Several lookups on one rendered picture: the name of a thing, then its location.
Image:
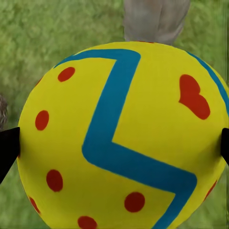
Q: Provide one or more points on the tree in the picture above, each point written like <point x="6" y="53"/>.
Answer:
<point x="160" y="21"/>

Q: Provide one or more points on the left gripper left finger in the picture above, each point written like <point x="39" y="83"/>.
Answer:
<point x="9" y="150"/>

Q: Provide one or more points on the easter egg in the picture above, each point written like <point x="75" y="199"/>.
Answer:
<point x="124" y="135"/>

